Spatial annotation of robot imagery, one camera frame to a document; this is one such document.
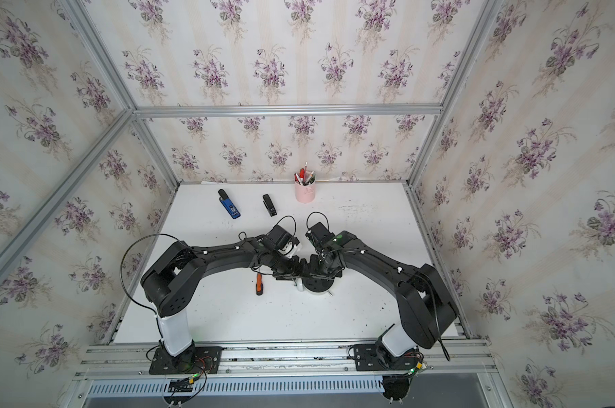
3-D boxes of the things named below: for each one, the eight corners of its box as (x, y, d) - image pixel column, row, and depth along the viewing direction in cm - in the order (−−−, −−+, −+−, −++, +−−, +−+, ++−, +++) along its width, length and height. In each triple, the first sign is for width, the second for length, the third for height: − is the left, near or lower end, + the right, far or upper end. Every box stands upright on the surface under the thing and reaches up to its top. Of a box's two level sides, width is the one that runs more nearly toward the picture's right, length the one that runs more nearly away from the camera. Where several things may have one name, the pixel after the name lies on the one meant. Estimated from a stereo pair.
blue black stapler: (232, 221, 108) (230, 214, 105) (217, 198, 117) (214, 191, 113) (241, 217, 109) (238, 210, 106) (225, 194, 118) (222, 187, 115)
